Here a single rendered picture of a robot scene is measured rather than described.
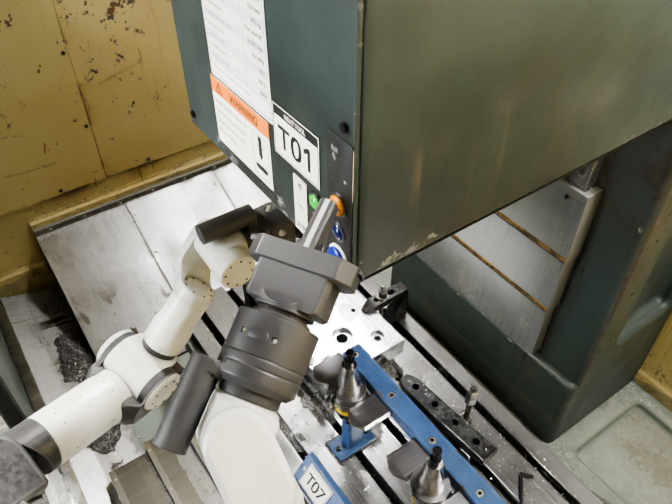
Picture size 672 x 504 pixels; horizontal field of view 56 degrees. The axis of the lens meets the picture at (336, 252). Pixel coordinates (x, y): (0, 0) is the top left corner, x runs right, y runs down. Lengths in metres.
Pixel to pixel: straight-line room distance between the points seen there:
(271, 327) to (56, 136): 1.49
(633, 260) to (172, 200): 1.46
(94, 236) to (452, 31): 1.68
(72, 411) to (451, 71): 0.77
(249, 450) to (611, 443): 1.50
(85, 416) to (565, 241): 0.97
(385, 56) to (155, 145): 1.61
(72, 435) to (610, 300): 1.07
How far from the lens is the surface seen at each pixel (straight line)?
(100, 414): 1.11
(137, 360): 1.13
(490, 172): 0.82
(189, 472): 1.67
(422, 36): 0.62
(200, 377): 0.63
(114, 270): 2.10
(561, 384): 1.68
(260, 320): 0.61
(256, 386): 0.61
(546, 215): 1.40
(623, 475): 1.95
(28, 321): 2.21
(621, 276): 1.41
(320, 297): 0.62
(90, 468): 1.82
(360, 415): 1.13
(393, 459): 1.09
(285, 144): 0.77
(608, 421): 1.98
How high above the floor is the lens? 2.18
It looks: 44 degrees down
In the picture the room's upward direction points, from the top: straight up
